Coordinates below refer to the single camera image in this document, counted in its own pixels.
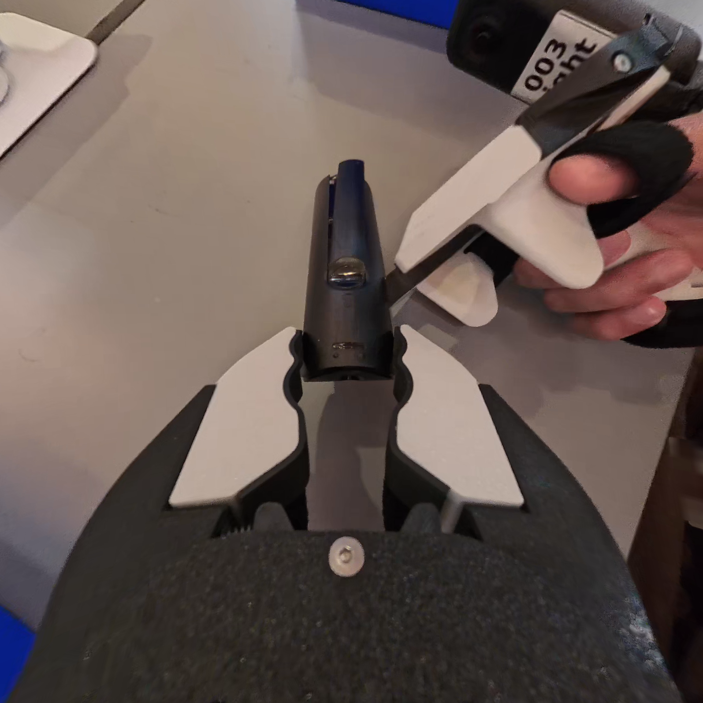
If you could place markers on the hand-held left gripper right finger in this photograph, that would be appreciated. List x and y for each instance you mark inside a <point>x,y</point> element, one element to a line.
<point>456,439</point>

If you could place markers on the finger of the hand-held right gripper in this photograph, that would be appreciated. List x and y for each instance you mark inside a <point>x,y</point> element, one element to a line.
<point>467,203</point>
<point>467,296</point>

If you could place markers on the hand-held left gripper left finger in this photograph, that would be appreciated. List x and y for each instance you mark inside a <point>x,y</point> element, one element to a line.
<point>236,439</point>

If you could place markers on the black remote control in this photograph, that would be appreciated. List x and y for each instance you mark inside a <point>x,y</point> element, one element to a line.
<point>346,307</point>

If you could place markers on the grey desk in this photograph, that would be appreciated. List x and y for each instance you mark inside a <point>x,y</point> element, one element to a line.
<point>165,219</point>

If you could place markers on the person's right hand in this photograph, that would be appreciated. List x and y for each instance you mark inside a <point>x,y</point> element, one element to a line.
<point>631,307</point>

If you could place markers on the blue plastic bin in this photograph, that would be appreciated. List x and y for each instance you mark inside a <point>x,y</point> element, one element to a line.
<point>395,11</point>
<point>14,653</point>

